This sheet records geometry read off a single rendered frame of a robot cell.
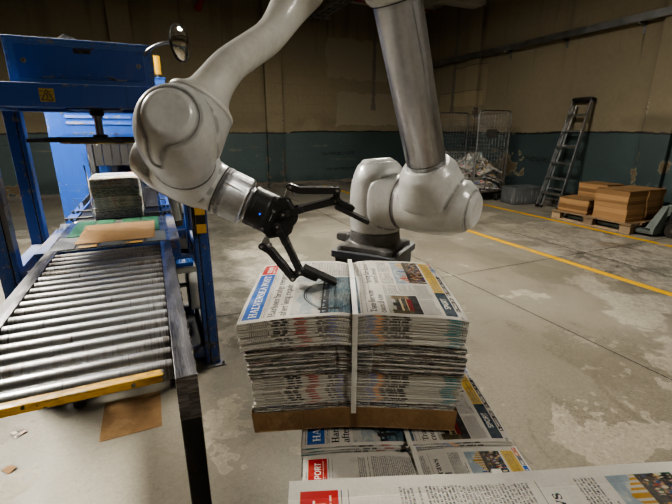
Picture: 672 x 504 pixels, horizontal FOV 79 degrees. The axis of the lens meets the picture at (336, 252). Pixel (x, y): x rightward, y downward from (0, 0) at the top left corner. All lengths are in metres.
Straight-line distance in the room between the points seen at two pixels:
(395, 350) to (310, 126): 9.78
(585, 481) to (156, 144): 0.57
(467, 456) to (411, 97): 0.72
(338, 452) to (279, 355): 0.20
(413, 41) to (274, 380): 0.72
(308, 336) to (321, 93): 9.95
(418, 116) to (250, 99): 9.07
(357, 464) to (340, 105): 10.20
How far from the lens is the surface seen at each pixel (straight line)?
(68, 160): 4.62
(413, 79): 0.96
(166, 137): 0.56
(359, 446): 0.78
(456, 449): 0.80
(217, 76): 0.66
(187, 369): 1.08
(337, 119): 10.65
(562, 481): 0.44
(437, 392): 0.77
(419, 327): 0.69
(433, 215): 1.07
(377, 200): 1.16
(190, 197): 0.73
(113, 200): 3.02
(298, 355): 0.71
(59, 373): 1.21
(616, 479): 0.46
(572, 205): 7.14
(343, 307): 0.69
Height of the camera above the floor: 1.35
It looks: 17 degrees down
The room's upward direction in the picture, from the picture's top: straight up
